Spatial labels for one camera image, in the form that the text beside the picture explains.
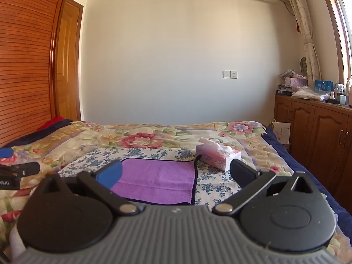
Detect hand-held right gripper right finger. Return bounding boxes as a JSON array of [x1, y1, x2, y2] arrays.
[[212, 159, 321, 216]]

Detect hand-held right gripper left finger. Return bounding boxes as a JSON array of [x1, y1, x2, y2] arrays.
[[36, 159, 141, 216]]

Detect purple towel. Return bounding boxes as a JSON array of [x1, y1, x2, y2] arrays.
[[110, 158, 197, 205]]

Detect pink tissue box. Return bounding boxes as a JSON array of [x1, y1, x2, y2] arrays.
[[195, 137, 242, 172]]

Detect floral blanket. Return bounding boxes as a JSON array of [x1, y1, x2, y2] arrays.
[[0, 119, 352, 264]]

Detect red cloth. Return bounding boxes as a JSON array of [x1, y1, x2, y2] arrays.
[[37, 116, 65, 131]]

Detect white paper bag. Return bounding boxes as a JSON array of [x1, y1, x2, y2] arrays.
[[271, 120, 292, 146]]

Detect wooden cabinet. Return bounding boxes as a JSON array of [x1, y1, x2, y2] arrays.
[[273, 93, 352, 210]]

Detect stack of dark books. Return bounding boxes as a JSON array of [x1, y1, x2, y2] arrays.
[[276, 84, 295, 97]]

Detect wooden slatted wardrobe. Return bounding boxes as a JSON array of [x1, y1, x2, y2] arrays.
[[0, 0, 72, 148]]

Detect crumpled white plastic bag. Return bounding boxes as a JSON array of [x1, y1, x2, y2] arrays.
[[291, 86, 329, 101]]

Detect pink storage box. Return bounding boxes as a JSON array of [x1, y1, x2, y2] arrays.
[[285, 77, 308, 88]]

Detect wooden door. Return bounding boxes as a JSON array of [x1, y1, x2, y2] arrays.
[[53, 0, 84, 122]]

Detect blue cosmetic boxes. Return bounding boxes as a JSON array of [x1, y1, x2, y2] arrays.
[[314, 80, 334, 92]]

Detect grey oval fan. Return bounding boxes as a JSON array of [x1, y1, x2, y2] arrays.
[[299, 56, 310, 75]]

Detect patterned beige curtain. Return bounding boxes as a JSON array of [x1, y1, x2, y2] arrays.
[[280, 0, 322, 87]]

